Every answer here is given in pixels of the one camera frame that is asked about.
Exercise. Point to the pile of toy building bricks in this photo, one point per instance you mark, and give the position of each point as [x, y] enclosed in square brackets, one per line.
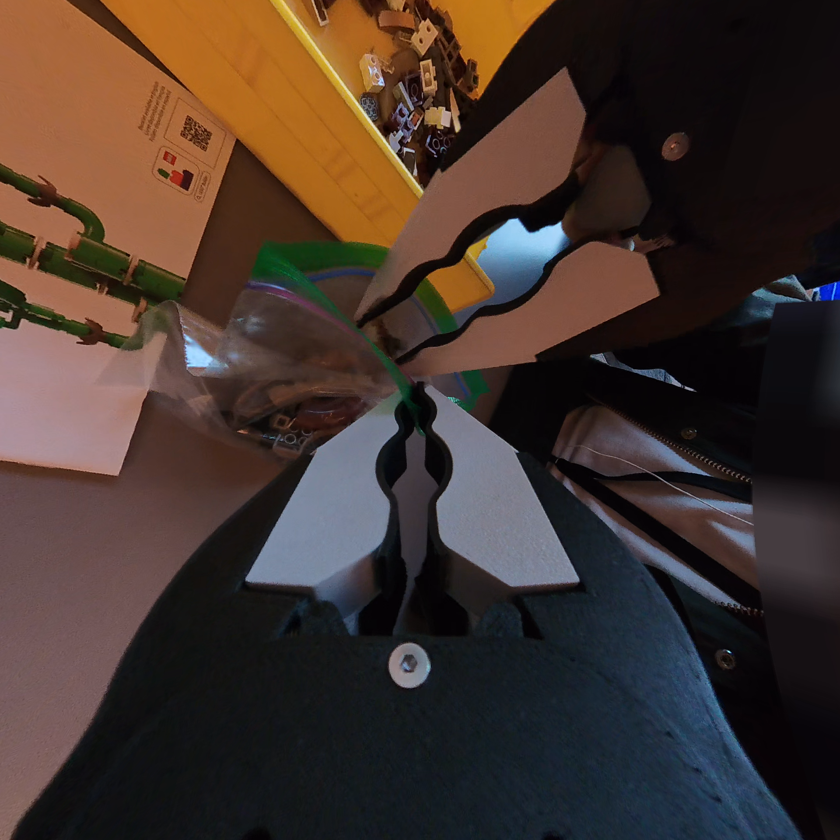
[420, 98]

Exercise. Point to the small cluster of toy bricks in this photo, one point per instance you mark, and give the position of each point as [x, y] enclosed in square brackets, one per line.
[295, 420]

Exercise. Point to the clear zip bag green seal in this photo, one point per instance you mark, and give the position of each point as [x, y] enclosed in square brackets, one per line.
[275, 328]

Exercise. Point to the dark green jacket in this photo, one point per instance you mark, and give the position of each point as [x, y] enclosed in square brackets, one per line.
[630, 380]

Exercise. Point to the plant building instruction booklet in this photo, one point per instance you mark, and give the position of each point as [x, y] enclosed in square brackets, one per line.
[85, 118]

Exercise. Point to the yellow plastic storage bin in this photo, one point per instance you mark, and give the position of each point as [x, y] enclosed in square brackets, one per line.
[275, 85]

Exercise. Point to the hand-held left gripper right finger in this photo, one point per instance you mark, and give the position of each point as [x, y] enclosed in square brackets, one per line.
[505, 525]

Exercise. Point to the white shirt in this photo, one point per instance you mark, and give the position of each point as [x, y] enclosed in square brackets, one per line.
[604, 433]

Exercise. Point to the grey desk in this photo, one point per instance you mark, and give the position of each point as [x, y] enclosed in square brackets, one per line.
[98, 590]

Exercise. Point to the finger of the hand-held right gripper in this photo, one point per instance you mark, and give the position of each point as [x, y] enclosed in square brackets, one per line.
[577, 302]
[499, 157]

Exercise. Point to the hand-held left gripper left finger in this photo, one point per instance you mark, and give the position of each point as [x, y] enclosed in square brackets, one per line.
[328, 525]

